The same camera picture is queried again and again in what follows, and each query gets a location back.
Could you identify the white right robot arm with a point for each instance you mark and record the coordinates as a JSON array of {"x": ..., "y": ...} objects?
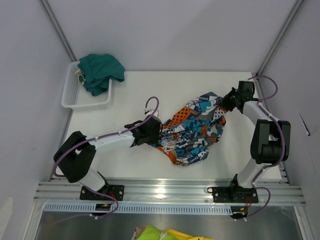
[{"x": 270, "y": 144}]

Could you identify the green folded shorts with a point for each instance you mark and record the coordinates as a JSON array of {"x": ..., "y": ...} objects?
[{"x": 96, "y": 71}]

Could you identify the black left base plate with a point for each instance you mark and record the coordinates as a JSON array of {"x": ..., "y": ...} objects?
[{"x": 114, "y": 191}]

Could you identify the aluminium mounting rail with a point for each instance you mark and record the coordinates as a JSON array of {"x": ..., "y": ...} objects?
[{"x": 169, "y": 191}]

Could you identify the aluminium frame post right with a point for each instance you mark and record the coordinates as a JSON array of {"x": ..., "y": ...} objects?
[{"x": 285, "y": 28}]

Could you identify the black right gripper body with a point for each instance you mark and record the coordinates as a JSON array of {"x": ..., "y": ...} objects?
[{"x": 229, "y": 101}]

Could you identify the yellow cloth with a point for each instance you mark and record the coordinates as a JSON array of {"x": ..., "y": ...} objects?
[{"x": 180, "y": 235}]

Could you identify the lime green cloth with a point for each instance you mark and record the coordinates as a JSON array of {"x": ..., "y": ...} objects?
[{"x": 149, "y": 232}]

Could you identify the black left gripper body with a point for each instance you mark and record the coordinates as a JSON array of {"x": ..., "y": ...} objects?
[{"x": 153, "y": 137}]

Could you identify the colourful patterned shorts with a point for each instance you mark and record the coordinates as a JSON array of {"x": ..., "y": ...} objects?
[{"x": 186, "y": 137}]

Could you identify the aluminium frame post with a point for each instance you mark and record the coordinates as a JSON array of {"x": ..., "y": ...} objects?
[
  {"x": 285, "y": 28},
  {"x": 48, "y": 11}
]

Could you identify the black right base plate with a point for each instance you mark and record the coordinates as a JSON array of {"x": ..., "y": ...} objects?
[{"x": 238, "y": 195}]

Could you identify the white slotted cable duct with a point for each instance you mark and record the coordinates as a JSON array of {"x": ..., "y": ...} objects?
[{"x": 133, "y": 208}]

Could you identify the aluminium frame post left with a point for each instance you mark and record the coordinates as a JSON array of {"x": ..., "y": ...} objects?
[{"x": 48, "y": 11}]

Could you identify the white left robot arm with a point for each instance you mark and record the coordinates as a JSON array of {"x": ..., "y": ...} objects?
[{"x": 74, "y": 158}]

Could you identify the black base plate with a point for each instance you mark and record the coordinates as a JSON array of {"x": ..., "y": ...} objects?
[
  {"x": 238, "y": 195},
  {"x": 114, "y": 191}
]

